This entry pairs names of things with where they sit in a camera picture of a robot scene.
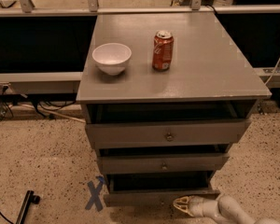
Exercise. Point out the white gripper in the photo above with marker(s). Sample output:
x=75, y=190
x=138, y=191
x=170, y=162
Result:
x=200, y=206

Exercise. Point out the grey bottom drawer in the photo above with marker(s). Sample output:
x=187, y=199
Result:
x=157, y=188

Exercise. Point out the grey drawer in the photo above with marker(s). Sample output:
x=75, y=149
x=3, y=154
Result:
x=161, y=163
x=166, y=134
x=157, y=188

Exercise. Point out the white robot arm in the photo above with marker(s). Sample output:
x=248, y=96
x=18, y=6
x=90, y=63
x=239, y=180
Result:
x=223, y=210

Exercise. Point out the grey wooden drawer cabinet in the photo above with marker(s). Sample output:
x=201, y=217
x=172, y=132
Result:
x=209, y=78

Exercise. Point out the grey middle drawer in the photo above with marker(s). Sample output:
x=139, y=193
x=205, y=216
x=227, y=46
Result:
x=161, y=163

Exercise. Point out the grey top drawer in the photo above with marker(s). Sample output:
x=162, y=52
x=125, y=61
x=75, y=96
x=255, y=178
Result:
x=166, y=134

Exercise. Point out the blue tape cross marker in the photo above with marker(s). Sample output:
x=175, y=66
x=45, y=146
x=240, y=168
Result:
x=95, y=191

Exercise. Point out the black bar tool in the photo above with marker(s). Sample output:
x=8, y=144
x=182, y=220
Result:
x=29, y=198

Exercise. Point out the white ceramic bowl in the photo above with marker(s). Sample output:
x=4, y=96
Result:
x=112, y=58

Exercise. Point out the orange soda can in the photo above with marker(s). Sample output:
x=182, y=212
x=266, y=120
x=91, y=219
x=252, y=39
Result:
x=163, y=50

